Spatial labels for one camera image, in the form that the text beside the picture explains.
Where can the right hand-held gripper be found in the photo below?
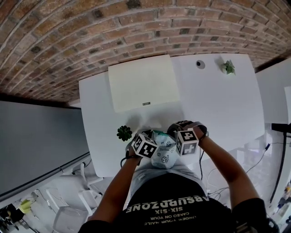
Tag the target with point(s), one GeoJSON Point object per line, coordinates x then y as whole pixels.
{"type": "Point", "coordinates": [187, 142]}

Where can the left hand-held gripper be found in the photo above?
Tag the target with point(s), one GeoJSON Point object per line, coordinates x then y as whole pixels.
{"type": "Point", "coordinates": [145, 146]}

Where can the white printed pouch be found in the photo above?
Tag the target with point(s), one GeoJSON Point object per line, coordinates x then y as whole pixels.
{"type": "Point", "coordinates": [165, 152]}

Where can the person's right forearm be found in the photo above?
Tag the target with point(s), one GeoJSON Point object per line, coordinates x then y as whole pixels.
{"type": "Point", "coordinates": [224, 168]}

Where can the person's left forearm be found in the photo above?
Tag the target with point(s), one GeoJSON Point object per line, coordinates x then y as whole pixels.
{"type": "Point", "coordinates": [118, 188]}

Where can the dark green succulent plant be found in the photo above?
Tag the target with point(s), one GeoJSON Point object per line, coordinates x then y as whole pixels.
{"type": "Point", "coordinates": [124, 133]}

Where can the person's grey shorts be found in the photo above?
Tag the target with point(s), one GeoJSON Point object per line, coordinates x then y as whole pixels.
{"type": "Point", "coordinates": [159, 173]}

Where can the white flat box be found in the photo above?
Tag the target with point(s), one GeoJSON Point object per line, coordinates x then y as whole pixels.
{"type": "Point", "coordinates": [143, 84]}

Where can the person's black printed t-shirt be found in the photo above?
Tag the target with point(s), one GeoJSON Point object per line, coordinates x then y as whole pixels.
{"type": "Point", "coordinates": [172, 209]}

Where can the small plant in white pot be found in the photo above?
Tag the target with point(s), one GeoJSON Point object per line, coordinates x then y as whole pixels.
{"type": "Point", "coordinates": [228, 67]}

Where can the white chair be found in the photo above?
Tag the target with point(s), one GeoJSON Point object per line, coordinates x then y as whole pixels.
{"type": "Point", "coordinates": [75, 204]}

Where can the black metal stand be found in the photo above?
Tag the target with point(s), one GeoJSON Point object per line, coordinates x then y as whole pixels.
{"type": "Point", "coordinates": [282, 159]}

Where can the white side desk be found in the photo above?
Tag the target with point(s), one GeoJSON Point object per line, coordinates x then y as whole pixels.
{"type": "Point", "coordinates": [275, 91]}

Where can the grey partition panel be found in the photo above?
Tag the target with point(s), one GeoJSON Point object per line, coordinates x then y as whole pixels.
{"type": "Point", "coordinates": [38, 141]}

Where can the yellow-green small object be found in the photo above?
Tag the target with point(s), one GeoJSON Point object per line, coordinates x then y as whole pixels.
{"type": "Point", "coordinates": [25, 206]}

